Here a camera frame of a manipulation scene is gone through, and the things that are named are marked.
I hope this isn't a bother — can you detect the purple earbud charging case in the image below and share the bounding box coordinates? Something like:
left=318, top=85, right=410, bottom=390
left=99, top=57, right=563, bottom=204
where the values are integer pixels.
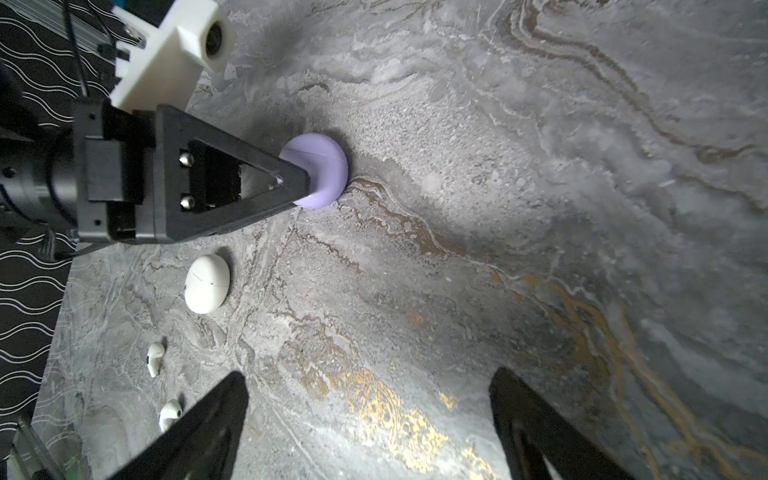
left=279, top=133, right=349, bottom=210

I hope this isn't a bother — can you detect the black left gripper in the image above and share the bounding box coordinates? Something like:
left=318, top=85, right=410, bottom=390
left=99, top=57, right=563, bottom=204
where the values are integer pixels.
left=72, top=98, right=310, bottom=243

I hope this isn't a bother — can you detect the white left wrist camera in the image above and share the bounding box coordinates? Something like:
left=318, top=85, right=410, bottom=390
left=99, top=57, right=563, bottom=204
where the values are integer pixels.
left=110, top=0, right=235, bottom=112

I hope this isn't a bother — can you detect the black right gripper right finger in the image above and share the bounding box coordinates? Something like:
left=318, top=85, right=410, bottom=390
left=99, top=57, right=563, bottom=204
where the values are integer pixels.
left=489, top=367, right=632, bottom=479

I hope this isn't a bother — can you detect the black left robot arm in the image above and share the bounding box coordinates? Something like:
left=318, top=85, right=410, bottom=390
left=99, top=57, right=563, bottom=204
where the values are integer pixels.
left=1, top=76, right=310, bottom=250

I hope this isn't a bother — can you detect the white earbud charging case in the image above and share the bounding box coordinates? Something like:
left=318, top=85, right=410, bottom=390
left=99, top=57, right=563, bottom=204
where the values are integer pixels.
left=184, top=254, right=230, bottom=314

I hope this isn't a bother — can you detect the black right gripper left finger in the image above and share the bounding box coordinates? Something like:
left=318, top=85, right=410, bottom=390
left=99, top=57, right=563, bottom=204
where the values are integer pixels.
left=113, top=371, right=249, bottom=479

